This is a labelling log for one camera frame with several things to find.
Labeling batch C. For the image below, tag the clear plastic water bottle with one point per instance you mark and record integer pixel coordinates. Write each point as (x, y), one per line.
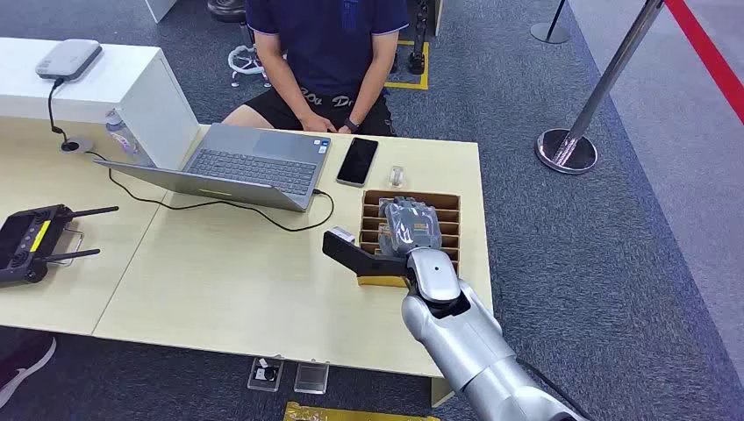
(123, 139)

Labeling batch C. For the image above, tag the yellow foil package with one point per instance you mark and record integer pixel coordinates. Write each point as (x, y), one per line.
(349, 414)

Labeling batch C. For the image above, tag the red barrier belt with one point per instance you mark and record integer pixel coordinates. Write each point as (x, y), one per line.
(706, 52)

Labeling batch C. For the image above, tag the small clear plastic case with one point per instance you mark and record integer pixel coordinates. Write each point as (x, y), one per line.
(396, 176)

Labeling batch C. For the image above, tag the chrome stanchion post with base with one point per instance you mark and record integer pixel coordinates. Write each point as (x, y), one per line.
(549, 32)
(567, 151)

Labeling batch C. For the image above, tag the person's left forearm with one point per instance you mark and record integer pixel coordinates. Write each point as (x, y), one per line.
(372, 81)

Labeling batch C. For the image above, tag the black smartphone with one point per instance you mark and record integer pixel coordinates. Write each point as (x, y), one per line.
(357, 161)

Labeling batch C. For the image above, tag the grey flat device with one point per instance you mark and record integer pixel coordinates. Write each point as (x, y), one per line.
(68, 58)

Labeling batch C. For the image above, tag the person's right hand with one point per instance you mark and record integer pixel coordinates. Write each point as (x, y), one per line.
(317, 123)

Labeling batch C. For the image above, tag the person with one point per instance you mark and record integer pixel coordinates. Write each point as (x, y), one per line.
(331, 52)

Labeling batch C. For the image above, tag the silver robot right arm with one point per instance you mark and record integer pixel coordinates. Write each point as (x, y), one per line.
(465, 343)

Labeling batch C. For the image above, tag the person's left hand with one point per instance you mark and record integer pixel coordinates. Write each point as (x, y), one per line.
(343, 130)

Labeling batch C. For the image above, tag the white furniture corner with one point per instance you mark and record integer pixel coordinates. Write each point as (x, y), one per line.
(158, 7)

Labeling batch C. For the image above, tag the black remote controller with antennas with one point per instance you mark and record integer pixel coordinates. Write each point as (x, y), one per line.
(23, 241)

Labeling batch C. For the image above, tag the grey open laptop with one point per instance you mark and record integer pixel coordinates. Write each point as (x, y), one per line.
(250, 168)

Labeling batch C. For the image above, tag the white cabinet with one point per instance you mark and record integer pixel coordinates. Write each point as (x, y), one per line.
(116, 87)

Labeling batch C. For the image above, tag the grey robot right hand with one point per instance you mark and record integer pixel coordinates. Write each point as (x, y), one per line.
(410, 224)

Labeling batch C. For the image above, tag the person's right forearm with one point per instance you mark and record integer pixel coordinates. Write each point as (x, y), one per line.
(282, 81)

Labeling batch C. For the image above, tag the black and white shoe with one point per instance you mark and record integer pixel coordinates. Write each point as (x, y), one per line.
(26, 363)

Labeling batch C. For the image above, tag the beige desk leg panel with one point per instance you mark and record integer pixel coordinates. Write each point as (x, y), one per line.
(440, 394)

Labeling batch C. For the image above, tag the yellow floor tape marker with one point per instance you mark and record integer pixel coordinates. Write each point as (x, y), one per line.
(421, 86)

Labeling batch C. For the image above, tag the black round base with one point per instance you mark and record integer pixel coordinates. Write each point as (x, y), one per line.
(225, 9)

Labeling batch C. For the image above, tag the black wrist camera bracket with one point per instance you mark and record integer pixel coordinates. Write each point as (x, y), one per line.
(366, 261)

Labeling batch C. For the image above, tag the slotted cardboard card holder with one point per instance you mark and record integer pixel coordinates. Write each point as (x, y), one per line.
(450, 218)

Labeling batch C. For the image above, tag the black wristwatch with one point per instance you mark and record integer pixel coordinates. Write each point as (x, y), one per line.
(351, 125)

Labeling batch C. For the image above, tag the clear acrylic stand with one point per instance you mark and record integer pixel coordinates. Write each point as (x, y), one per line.
(311, 378)
(265, 373)

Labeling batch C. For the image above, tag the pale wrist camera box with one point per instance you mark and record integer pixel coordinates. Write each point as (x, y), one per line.
(343, 235)

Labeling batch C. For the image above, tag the black equipment stand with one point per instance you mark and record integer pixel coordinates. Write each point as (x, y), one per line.
(417, 52)

